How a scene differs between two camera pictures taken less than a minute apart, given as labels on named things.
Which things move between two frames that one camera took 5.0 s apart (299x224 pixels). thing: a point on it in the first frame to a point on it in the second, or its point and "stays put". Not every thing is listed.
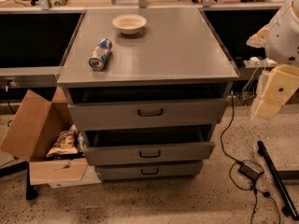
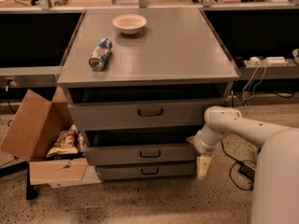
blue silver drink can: [100, 54] stays put
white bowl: [129, 23] stays put
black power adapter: [249, 171] stays put
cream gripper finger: [259, 38] to [191, 139]
